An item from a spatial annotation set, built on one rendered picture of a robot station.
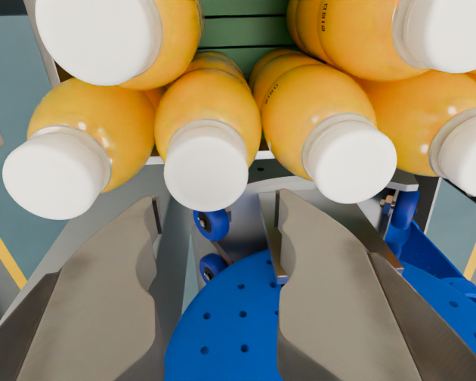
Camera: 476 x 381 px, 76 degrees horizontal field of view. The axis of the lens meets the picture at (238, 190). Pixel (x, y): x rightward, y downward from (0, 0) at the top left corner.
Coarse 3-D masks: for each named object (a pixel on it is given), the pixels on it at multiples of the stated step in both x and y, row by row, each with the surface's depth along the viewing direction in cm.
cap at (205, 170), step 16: (208, 128) 14; (176, 144) 14; (192, 144) 13; (208, 144) 13; (224, 144) 13; (176, 160) 13; (192, 160) 14; (208, 160) 14; (224, 160) 14; (240, 160) 14; (176, 176) 14; (192, 176) 14; (208, 176) 14; (224, 176) 14; (240, 176) 14; (176, 192) 14; (192, 192) 14; (208, 192) 14; (224, 192) 14; (240, 192) 14; (192, 208) 15; (208, 208) 15
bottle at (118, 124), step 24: (48, 96) 16; (72, 96) 16; (96, 96) 16; (120, 96) 17; (144, 96) 20; (48, 120) 15; (72, 120) 15; (96, 120) 16; (120, 120) 17; (144, 120) 19; (96, 144) 15; (120, 144) 16; (144, 144) 18; (120, 168) 17
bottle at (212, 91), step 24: (192, 72) 19; (216, 72) 19; (240, 72) 25; (168, 96) 17; (192, 96) 16; (216, 96) 16; (240, 96) 17; (168, 120) 16; (192, 120) 15; (216, 120) 15; (240, 120) 16; (168, 144) 15; (240, 144) 15
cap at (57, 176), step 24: (24, 144) 13; (48, 144) 13; (72, 144) 14; (24, 168) 13; (48, 168) 13; (72, 168) 13; (96, 168) 14; (24, 192) 14; (48, 192) 14; (72, 192) 14; (96, 192) 14; (48, 216) 14; (72, 216) 15
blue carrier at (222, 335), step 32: (256, 256) 33; (224, 288) 29; (256, 288) 29; (416, 288) 28; (448, 288) 28; (192, 320) 26; (224, 320) 26; (256, 320) 26; (448, 320) 26; (192, 352) 24; (224, 352) 24; (256, 352) 23
